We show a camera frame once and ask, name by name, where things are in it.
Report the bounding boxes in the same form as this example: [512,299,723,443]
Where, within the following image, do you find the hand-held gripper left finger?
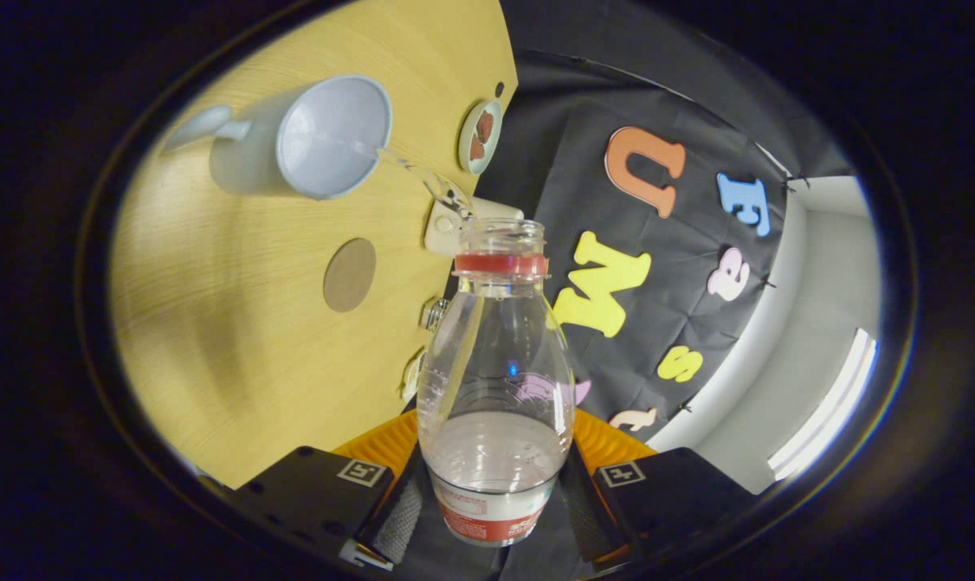
[233,409,424,570]

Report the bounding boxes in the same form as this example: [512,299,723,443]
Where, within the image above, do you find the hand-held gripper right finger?
[559,408,759,566]

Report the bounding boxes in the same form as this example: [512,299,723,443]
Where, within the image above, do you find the clear juice bottle red label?
[416,218,577,548]

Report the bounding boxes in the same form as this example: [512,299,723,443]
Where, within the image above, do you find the round brown coaster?
[322,237,378,314]

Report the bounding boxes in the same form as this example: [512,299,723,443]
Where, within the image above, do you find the pale grey cup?
[163,74,393,201]

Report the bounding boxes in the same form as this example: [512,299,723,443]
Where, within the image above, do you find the white food tray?
[400,349,428,402]

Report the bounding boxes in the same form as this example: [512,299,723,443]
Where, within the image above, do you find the long ceiling light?
[766,327,880,483]

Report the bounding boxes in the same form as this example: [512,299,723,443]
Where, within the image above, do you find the wooden table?
[108,0,521,489]

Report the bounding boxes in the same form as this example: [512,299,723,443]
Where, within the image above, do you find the white toaster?
[423,198,525,257]

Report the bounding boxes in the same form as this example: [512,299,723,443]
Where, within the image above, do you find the black backdrop cloth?
[447,0,856,445]

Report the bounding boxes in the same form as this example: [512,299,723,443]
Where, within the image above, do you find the pale green plate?
[458,98,504,176]

